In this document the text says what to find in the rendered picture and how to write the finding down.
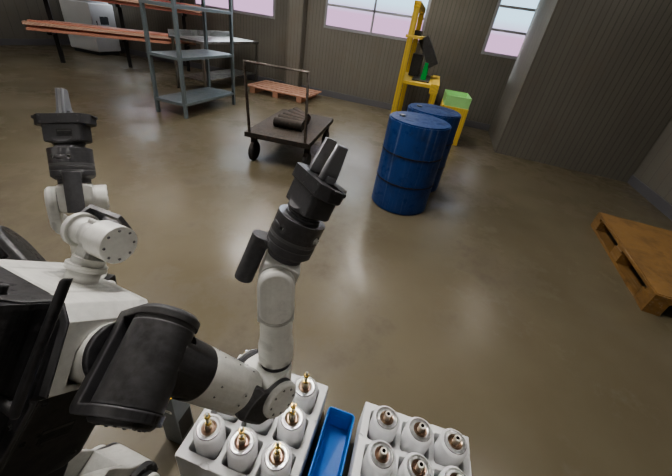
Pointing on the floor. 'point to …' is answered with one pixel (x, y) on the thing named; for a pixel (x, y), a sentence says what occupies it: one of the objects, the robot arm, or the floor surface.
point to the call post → (177, 420)
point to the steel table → (204, 59)
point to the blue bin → (332, 444)
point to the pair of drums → (413, 157)
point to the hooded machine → (71, 8)
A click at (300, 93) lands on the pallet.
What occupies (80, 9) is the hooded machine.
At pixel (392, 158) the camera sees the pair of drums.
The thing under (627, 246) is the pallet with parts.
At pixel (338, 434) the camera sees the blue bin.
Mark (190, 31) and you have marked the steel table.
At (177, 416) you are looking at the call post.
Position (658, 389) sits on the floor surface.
